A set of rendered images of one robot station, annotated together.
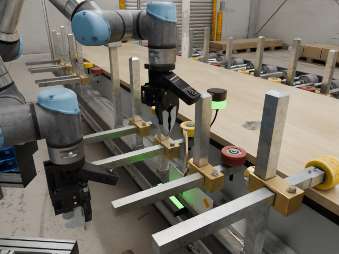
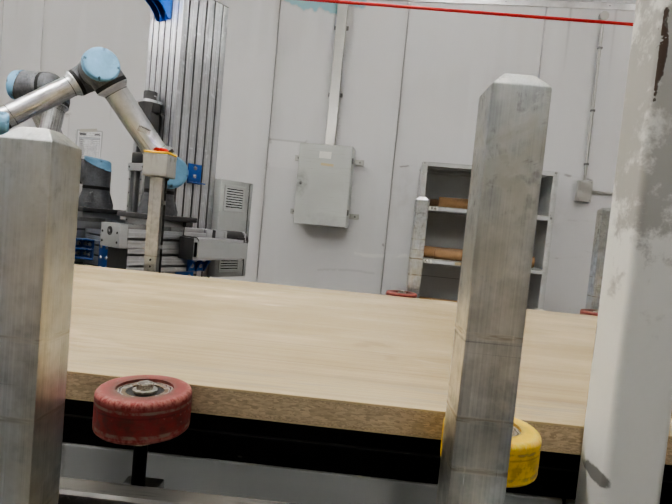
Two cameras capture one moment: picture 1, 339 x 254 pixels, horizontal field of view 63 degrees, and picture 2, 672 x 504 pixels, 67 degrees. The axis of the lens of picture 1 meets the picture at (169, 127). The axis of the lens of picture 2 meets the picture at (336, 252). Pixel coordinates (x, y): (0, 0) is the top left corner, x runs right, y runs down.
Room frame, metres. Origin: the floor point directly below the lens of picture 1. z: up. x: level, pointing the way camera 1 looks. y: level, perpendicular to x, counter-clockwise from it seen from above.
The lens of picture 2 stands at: (2.64, -0.65, 1.06)
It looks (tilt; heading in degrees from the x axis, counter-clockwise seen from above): 3 degrees down; 122
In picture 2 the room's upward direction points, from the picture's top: 5 degrees clockwise
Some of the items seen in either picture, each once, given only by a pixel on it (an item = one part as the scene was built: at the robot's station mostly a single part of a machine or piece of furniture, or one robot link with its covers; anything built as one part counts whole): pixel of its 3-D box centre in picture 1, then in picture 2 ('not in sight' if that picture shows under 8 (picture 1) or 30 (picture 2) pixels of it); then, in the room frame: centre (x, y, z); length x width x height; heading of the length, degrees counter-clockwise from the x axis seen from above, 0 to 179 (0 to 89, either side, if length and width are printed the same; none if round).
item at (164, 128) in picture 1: (158, 121); not in sight; (0.75, 0.03, 1.03); 0.06 x 0.03 x 0.09; 50
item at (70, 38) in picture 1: (73, 64); not in sight; (2.29, 0.78, 0.90); 0.03 x 0.03 x 0.48; 30
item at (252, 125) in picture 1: (253, 123); not in sight; (1.01, -0.33, 0.91); 0.09 x 0.07 x 0.02; 113
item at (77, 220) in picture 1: (77, 221); not in sight; (0.52, 0.22, 0.86); 0.06 x 0.03 x 0.09; 120
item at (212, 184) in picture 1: (205, 173); not in sight; (0.76, -0.11, 0.85); 0.13 x 0.06 x 0.05; 30
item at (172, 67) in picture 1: (160, 84); not in sight; (0.76, 0.03, 1.13); 0.09 x 0.08 x 0.12; 50
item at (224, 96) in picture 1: (216, 94); not in sight; (0.80, -0.14, 1.10); 0.06 x 0.06 x 0.02
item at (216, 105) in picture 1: (216, 102); not in sight; (0.80, -0.14, 1.07); 0.06 x 0.06 x 0.02
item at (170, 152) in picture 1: (165, 145); not in sight; (0.97, 0.01, 0.83); 0.13 x 0.06 x 0.05; 30
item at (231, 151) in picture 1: (232, 165); not in sight; (0.79, -0.21, 0.85); 0.08 x 0.08 x 0.11
